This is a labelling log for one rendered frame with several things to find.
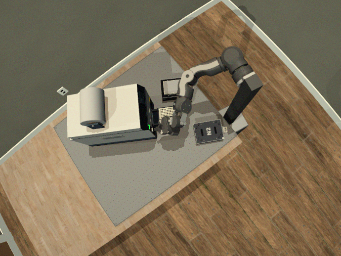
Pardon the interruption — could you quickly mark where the grey cylinder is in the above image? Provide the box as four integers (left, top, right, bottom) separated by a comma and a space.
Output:
80, 87, 106, 126

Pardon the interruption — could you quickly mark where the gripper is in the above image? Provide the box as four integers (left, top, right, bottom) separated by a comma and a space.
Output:
154, 116, 180, 135

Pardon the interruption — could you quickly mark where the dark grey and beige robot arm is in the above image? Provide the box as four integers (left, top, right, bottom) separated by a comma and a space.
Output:
169, 46, 255, 128

